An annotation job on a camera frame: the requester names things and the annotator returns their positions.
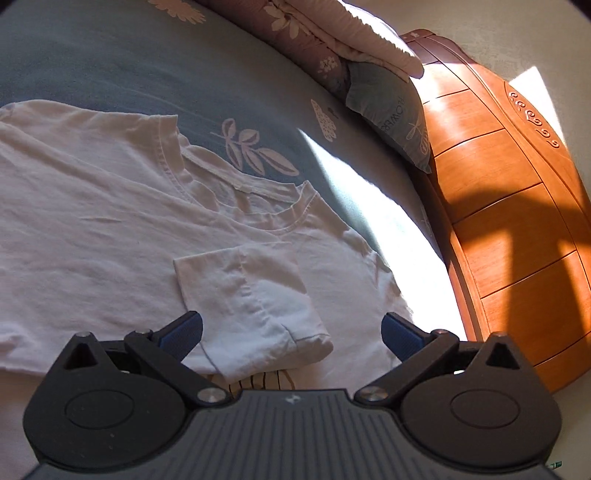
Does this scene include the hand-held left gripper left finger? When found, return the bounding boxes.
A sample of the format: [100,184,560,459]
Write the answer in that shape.
[61,310,232,410]

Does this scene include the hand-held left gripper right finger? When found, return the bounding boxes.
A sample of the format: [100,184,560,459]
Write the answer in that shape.
[353,311,524,410]

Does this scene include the blue floral pillow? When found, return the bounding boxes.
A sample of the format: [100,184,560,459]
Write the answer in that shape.
[344,60,433,174]

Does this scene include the wooden headboard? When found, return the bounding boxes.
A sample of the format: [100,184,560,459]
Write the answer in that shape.
[399,28,591,394]

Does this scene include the white long-sleeve shirt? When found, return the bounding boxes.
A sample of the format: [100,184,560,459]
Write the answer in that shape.
[0,102,416,384]

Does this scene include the pink floral quilt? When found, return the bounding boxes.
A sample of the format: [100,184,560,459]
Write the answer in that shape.
[198,0,426,88]

